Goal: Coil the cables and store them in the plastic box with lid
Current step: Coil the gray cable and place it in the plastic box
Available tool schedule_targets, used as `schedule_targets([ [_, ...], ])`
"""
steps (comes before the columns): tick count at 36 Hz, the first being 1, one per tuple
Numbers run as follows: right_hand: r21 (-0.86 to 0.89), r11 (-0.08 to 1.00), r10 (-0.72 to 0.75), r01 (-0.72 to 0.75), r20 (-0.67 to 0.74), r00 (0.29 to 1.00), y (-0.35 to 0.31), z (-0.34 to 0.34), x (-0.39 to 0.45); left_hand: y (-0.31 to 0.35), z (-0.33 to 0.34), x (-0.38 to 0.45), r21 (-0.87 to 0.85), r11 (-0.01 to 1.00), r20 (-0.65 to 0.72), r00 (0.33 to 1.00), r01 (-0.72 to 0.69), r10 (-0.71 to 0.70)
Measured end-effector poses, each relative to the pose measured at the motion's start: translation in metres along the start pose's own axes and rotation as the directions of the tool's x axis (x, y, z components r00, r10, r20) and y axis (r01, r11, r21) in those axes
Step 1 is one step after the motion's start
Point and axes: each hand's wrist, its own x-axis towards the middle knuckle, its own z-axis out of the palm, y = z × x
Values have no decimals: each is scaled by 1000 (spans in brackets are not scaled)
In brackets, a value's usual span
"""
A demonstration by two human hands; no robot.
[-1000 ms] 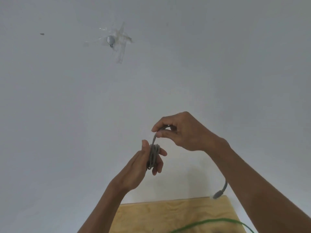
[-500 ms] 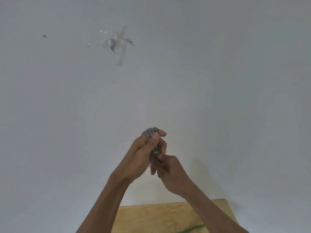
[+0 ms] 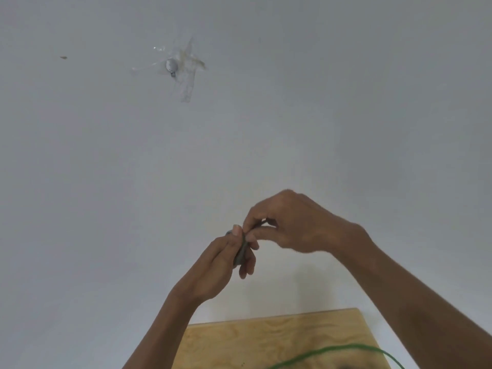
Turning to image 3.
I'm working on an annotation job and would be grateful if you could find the person's right hand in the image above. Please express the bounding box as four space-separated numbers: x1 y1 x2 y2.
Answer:
242 189 372 255

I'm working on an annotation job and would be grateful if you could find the person's left hand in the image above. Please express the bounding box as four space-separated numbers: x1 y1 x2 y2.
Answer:
171 224 259 304

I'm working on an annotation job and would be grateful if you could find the grey cable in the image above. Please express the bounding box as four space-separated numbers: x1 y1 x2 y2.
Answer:
225 218 266 268

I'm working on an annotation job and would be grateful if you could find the green cable with black plugs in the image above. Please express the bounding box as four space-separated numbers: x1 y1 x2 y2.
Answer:
267 343 406 369

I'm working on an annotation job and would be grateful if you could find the person's right forearm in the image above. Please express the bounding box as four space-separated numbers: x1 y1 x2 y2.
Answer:
332 224 492 369

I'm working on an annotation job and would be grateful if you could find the taped wall hook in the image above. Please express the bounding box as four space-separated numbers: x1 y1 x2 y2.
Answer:
132 36 207 104

